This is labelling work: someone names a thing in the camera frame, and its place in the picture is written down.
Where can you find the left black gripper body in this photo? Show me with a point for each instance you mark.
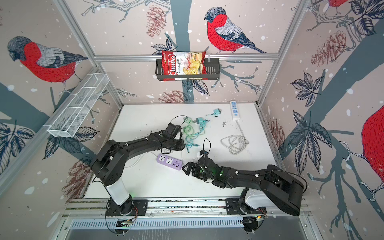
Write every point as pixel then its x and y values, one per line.
pixel 176 144

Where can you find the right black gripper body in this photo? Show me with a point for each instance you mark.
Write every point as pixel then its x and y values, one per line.
pixel 198 172

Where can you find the purple power strip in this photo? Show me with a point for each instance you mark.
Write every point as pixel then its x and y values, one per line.
pixel 170 162

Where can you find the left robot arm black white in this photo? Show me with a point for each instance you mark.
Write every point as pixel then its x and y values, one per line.
pixel 109 164

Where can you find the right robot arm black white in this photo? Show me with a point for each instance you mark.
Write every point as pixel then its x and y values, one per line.
pixel 279 186

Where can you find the light green charger adapter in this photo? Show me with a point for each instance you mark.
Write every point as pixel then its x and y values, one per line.
pixel 188 121

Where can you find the teal charger adapter far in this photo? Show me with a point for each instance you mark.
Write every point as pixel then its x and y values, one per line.
pixel 217 112

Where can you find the white power strip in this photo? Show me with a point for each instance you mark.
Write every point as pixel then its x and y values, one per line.
pixel 235 110

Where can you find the red cassava chips bag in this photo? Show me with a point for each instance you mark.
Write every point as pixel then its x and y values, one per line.
pixel 182 63

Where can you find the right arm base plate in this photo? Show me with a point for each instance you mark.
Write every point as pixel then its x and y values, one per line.
pixel 237 206

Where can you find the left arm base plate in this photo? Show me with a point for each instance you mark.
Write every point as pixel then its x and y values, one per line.
pixel 135 207

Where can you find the black wall basket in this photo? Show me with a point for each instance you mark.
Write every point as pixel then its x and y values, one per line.
pixel 208 70

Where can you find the white wire mesh shelf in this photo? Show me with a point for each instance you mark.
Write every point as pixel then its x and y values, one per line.
pixel 81 102

